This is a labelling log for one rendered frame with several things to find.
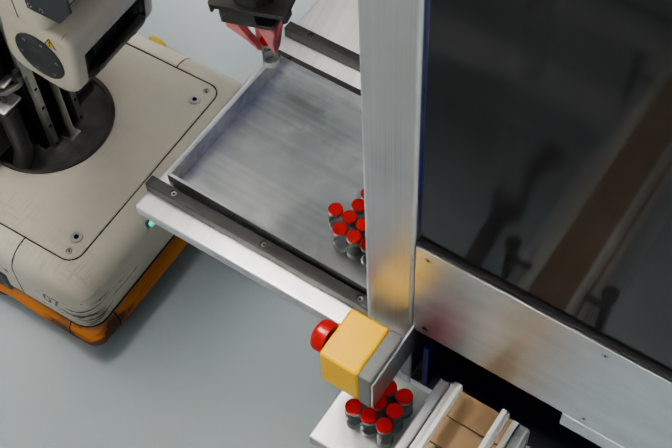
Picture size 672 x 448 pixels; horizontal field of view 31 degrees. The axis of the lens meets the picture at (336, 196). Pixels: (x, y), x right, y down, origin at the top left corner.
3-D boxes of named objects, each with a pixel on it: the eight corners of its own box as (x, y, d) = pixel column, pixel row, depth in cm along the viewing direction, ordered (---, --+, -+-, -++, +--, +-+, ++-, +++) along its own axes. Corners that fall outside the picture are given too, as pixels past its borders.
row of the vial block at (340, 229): (414, 164, 170) (414, 145, 166) (343, 255, 162) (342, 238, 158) (401, 157, 171) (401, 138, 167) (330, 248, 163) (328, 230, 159)
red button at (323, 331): (351, 340, 145) (350, 325, 141) (333, 366, 143) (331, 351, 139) (325, 325, 146) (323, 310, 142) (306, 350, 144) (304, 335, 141)
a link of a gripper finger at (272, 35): (283, 72, 148) (271, 19, 140) (231, 62, 150) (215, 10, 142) (302, 33, 151) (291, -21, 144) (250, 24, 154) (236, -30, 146)
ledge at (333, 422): (457, 416, 151) (458, 410, 149) (403, 500, 145) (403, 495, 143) (365, 362, 155) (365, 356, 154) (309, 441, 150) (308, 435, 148)
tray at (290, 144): (472, 168, 169) (473, 153, 166) (371, 303, 158) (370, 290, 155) (278, 68, 181) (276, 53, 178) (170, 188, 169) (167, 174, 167)
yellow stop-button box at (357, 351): (403, 362, 144) (403, 335, 138) (371, 409, 141) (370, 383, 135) (351, 332, 147) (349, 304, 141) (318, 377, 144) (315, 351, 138)
